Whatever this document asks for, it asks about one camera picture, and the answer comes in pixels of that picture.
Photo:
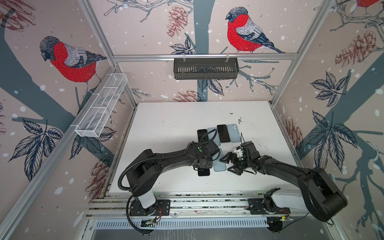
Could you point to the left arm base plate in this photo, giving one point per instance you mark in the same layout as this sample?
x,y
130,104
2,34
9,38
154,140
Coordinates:
x,y
161,207

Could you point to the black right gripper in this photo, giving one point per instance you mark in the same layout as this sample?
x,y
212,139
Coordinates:
x,y
233,159

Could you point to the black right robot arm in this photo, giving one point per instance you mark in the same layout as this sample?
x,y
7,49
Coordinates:
x,y
322,198

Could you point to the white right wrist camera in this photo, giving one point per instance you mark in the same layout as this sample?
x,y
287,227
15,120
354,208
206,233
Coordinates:
x,y
239,153

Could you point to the white mesh tray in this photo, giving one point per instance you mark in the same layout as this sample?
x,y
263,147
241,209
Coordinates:
x,y
99,112

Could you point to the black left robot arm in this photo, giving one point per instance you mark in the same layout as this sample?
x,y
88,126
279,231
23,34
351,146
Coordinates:
x,y
140,176

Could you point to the light blue case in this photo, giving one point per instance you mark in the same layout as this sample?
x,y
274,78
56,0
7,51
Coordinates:
x,y
214,136

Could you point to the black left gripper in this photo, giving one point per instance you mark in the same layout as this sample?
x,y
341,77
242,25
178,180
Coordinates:
x,y
210,165

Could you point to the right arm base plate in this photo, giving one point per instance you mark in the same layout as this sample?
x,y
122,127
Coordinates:
x,y
266,207

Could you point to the bare black phone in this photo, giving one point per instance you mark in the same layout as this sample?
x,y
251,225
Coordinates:
x,y
202,135
223,133

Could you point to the aluminium mounting rail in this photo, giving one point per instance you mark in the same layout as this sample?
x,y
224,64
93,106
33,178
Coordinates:
x,y
182,205

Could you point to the black wire basket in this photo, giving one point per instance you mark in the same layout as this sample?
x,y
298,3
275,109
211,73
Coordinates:
x,y
206,68

